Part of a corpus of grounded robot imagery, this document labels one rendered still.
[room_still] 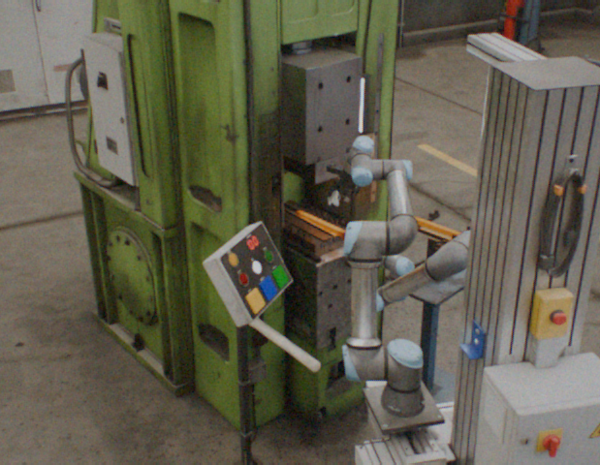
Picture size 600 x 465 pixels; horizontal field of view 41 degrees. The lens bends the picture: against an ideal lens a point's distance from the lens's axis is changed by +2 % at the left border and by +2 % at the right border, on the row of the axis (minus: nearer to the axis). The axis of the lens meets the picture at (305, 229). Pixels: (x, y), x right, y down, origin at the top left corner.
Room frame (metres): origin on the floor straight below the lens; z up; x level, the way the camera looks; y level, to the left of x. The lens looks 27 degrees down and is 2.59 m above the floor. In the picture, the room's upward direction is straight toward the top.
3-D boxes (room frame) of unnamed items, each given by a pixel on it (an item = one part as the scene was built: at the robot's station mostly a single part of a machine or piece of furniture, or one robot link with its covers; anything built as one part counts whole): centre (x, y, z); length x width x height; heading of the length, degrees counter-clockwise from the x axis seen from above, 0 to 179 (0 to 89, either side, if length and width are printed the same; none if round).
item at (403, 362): (2.18, -0.33, 0.98); 0.13 x 0.12 x 0.14; 89
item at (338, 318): (3.31, -0.02, 0.69); 0.56 x 0.38 x 0.45; 39
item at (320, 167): (3.27, 0.02, 1.32); 0.42 x 0.20 x 0.10; 39
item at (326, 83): (3.30, -0.02, 1.56); 0.42 x 0.39 x 0.40; 39
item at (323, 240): (3.27, 0.02, 0.96); 0.42 x 0.20 x 0.09; 39
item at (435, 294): (3.29, -0.61, 0.67); 0.40 x 0.30 x 0.02; 137
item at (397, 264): (2.82, -0.38, 1.00); 0.11 x 0.08 x 0.09; 39
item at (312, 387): (3.31, -0.02, 0.23); 0.55 x 0.37 x 0.47; 39
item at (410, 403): (2.18, -0.33, 0.87); 0.15 x 0.15 x 0.10
